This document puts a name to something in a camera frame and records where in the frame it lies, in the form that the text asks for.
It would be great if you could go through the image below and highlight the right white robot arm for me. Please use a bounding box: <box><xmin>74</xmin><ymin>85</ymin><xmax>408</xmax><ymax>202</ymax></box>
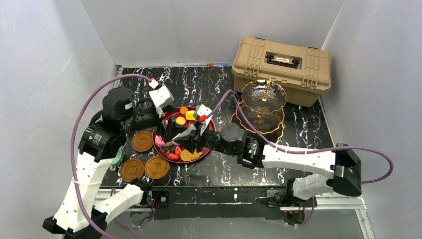
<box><xmin>173</xmin><ymin>123</ymin><xmax>362</xmax><ymax>201</ymax></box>

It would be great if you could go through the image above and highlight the wooden coaster lower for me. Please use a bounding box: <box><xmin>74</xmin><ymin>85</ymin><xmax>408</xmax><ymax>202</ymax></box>
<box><xmin>119</xmin><ymin>158</ymin><xmax>144</xmax><ymax>182</ymax></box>

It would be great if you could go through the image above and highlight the wooden coaster upper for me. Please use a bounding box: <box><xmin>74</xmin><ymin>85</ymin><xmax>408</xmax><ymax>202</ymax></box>
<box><xmin>131</xmin><ymin>131</ymin><xmax>153</xmax><ymax>153</ymax></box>

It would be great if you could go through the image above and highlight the pink frosted donut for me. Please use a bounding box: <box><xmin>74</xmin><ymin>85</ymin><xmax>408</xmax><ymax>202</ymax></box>
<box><xmin>154</xmin><ymin>135</ymin><xmax>166</xmax><ymax>146</ymax></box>

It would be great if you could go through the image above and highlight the red sprinkled donut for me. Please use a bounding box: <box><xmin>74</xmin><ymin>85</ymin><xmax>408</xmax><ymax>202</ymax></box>
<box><xmin>168</xmin><ymin>146</ymin><xmax>182</xmax><ymax>161</ymax></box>

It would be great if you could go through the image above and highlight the round yellow biscuit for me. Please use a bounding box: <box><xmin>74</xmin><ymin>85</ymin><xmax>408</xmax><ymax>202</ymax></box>
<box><xmin>176</xmin><ymin>117</ymin><xmax>186</xmax><ymax>125</ymax></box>

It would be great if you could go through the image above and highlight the three-tier glass cake stand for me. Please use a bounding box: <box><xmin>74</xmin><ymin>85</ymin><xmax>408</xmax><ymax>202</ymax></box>
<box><xmin>230</xmin><ymin>78</ymin><xmax>287</xmax><ymax>143</ymax></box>

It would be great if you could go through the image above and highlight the mint green cup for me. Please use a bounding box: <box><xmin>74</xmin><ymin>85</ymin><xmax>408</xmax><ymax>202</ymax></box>
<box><xmin>109</xmin><ymin>147</ymin><xmax>124</xmax><ymax>172</ymax></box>

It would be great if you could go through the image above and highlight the dark red round tray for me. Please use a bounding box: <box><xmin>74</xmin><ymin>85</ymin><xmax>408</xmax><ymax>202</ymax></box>
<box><xmin>152</xmin><ymin>106</ymin><xmax>216</xmax><ymax>164</ymax></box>

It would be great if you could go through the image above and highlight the yellow cake slice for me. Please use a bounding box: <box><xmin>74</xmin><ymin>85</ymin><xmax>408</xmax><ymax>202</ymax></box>
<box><xmin>185</xmin><ymin>110</ymin><xmax>196</xmax><ymax>121</ymax></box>

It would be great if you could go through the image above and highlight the tan plastic toolbox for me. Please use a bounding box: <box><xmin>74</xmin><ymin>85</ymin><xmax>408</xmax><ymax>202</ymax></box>
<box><xmin>231</xmin><ymin>37</ymin><xmax>331</xmax><ymax>107</ymax></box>

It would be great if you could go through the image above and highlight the large flat brown cookie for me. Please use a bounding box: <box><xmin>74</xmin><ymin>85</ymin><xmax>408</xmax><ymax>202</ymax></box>
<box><xmin>180</xmin><ymin>149</ymin><xmax>203</xmax><ymax>162</ymax></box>

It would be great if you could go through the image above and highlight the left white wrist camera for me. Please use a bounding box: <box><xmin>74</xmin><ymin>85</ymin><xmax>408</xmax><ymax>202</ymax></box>
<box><xmin>149</xmin><ymin>86</ymin><xmax>174</xmax><ymax>109</ymax></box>

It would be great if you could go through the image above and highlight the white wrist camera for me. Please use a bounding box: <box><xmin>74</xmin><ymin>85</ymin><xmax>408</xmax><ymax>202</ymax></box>
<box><xmin>149</xmin><ymin>86</ymin><xmax>174</xmax><ymax>109</ymax></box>
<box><xmin>193</xmin><ymin>104</ymin><xmax>212</xmax><ymax>123</ymax></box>

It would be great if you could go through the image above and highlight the wooden coaster middle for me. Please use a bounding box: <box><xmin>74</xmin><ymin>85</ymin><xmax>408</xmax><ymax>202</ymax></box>
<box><xmin>145</xmin><ymin>156</ymin><xmax>170</xmax><ymax>180</ymax></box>

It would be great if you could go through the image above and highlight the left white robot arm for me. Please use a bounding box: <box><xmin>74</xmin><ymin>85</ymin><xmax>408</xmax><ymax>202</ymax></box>
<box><xmin>42</xmin><ymin>86</ymin><xmax>174</xmax><ymax>239</ymax></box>

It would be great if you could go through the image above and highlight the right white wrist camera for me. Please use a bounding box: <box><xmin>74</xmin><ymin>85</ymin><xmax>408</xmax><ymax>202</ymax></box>
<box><xmin>193</xmin><ymin>104</ymin><xmax>212</xmax><ymax>123</ymax></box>

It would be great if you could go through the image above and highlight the wooden coaster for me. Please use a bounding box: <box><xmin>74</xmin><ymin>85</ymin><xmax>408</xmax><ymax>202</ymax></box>
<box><xmin>131</xmin><ymin>131</ymin><xmax>153</xmax><ymax>153</ymax></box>
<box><xmin>119</xmin><ymin>158</ymin><xmax>144</xmax><ymax>182</ymax></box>
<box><xmin>145</xmin><ymin>156</ymin><xmax>170</xmax><ymax>180</ymax></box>

